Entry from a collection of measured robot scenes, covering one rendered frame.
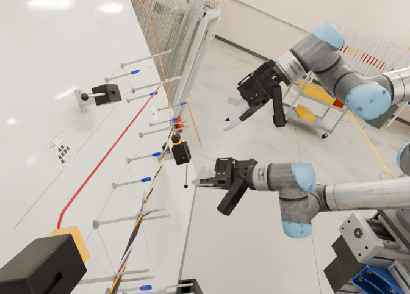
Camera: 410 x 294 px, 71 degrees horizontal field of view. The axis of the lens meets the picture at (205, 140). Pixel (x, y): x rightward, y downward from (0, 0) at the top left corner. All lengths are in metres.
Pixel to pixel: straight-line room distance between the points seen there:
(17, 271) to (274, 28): 8.75
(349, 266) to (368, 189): 0.41
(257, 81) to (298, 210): 0.34
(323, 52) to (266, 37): 8.17
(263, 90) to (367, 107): 0.24
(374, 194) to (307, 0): 8.24
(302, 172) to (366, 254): 0.43
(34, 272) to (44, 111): 0.28
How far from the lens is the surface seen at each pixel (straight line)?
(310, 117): 4.95
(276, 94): 0.77
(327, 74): 0.80
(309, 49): 0.76
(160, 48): 1.52
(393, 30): 9.43
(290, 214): 0.78
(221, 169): 0.84
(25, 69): 0.53
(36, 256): 0.34
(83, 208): 0.55
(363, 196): 0.84
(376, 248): 1.07
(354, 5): 9.09
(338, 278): 1.21
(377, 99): 0.70
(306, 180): 0.74
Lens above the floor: 1.61
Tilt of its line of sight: 29 degrees down
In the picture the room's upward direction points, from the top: 24 degrees clockwise
